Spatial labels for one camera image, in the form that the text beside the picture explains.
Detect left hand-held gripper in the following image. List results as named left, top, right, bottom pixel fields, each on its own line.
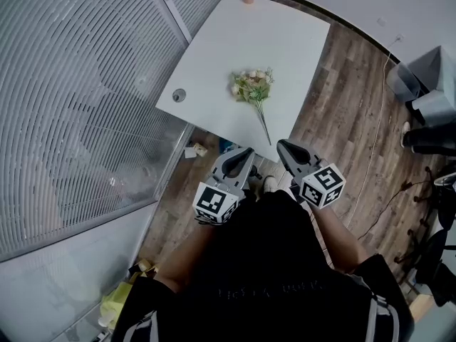
left=193, top=147, right=257, bottom=225

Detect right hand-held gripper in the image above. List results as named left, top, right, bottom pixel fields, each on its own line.
left=276, top=138, right=347, bottom=211

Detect artificial flowers bouquet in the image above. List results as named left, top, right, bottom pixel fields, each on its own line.
left=229, top=66, right=276, bottom=147

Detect person's left forearm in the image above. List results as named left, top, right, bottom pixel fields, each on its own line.
left=152, top=221, right=232, bottom=294

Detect person's right forearm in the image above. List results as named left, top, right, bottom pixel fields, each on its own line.
left=306, top=204, right=372, bottom=276

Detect person's black shirt torso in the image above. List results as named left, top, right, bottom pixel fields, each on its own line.
left=112, top=190, right=416, bottom=342

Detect grey waste bin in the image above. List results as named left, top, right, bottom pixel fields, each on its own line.
left=385, top=61, right=422, bottom=103

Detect cardboard scraps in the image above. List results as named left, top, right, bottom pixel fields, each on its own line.
left=128, top=257, right=160, bottom=281

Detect pale grey cabinet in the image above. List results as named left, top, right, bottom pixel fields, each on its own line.
left=405, top=44, right=456, bottom=128

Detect black office chair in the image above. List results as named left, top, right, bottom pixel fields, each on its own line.
left=393, top=171, right=456, bottom=308

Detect yellow plastic bag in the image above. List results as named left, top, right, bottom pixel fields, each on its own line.
left=98, top=281, right=137, bottom=331

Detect white cable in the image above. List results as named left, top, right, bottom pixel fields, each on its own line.
left=341, top=36, right=402, bottom=224

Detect thin black cable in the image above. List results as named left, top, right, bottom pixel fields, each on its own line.
left=356, top=167, right=440, bottom=242

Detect glass wall with blinds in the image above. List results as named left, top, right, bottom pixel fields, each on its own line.
left=0, top=0, right=269, bottom=263

